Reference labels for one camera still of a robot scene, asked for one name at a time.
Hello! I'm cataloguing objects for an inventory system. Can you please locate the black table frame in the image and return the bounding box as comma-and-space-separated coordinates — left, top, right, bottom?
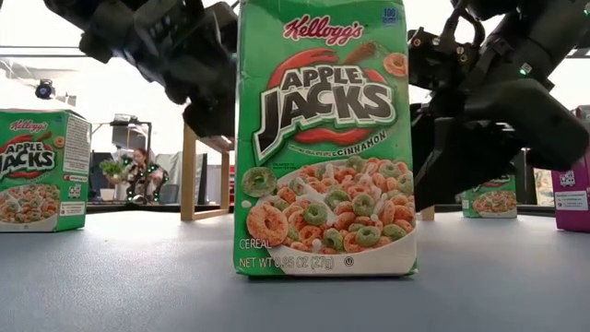
86, 201, 557, 216

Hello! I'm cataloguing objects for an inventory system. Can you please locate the person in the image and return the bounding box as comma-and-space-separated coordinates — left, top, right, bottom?
120, 147, 170, 204

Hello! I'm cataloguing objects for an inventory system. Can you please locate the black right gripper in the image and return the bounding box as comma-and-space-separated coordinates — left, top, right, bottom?
407, 27, 590, 212

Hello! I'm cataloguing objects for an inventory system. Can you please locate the black ceiling camera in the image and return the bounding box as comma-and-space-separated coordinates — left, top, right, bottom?
34, 78, 56, 101

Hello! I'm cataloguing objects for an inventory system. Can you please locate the green Apple Jacks cereal box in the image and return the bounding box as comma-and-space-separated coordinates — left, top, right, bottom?
0, 109, 92, 234
233, 0, 419, 279
462, 173, 518, 219

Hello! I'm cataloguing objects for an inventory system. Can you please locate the black monitor cart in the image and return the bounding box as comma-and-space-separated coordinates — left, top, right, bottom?
109, 113, 153, 153

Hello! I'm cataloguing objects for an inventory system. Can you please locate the pink cereal box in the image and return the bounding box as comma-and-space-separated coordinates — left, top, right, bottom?
551, 105, 590, 233

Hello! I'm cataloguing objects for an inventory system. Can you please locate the wooden slatted shelf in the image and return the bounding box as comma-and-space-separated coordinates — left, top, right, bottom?
181, 123, 437, 222

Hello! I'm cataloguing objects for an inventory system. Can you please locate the potted green plant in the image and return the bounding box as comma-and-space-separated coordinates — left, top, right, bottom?
99, 160, 124, 202

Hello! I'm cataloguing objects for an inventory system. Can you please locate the marbled partition panel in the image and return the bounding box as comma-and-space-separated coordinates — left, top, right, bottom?
533, 168, 554, 208

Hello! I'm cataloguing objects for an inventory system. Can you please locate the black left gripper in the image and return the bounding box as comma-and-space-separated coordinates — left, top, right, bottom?
137, 0, 239, 139

